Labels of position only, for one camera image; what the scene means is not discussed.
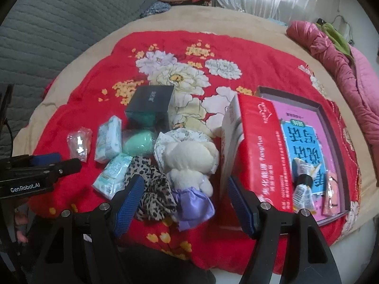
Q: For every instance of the beige round bed cover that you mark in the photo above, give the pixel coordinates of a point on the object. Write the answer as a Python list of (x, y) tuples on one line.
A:
[(222, 22)]

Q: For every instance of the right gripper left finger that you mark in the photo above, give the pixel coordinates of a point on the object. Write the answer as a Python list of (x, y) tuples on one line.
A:
[(108, 222)]

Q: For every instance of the red and white carton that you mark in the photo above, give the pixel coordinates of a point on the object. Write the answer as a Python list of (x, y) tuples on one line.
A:
[(253, 150)]

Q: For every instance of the grey quilted mat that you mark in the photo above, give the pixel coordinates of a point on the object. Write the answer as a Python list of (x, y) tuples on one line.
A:
[(39, 39)]

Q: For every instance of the pink quilted duvet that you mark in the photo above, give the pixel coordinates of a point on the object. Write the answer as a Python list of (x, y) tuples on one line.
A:
[(356, 80)]

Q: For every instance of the mint green sponge in wrap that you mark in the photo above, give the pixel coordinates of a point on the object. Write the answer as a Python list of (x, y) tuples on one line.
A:
[(138, 142)]

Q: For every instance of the dark blue-green box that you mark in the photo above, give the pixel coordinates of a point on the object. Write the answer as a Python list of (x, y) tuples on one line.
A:
[(151, 107)]

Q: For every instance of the small pink sachet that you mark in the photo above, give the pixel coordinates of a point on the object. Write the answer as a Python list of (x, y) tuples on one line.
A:
[(331, 205)]

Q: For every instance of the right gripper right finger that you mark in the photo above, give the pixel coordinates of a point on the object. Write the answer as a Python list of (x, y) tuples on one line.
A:
[(260, 221)]

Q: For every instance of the small clear plastic bag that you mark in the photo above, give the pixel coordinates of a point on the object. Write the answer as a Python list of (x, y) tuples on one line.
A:
[(79, 143)]

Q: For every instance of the green tissue pack Flower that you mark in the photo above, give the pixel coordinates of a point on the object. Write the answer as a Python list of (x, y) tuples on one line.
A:
[(112, 178)]

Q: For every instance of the cream plush doll purple skirt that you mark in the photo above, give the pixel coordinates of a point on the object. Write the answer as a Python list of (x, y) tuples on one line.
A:
[(189, 164)]

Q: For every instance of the cosmetic tube black cap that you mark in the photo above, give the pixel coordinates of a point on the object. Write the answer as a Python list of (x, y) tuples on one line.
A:
[(302, 195)]

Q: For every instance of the leopard print scrunchie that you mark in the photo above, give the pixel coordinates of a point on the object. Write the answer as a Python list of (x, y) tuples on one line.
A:
[(157, 201)]

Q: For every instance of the grey tray with pink book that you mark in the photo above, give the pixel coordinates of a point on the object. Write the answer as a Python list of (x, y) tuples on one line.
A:
[(309, 136)]

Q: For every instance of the white floral scrunchie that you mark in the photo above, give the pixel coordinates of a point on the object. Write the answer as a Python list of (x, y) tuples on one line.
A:
[(176, 135)]

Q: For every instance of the green cloth on duvet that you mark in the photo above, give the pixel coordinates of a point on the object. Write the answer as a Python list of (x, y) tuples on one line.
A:
[(340, 43)]

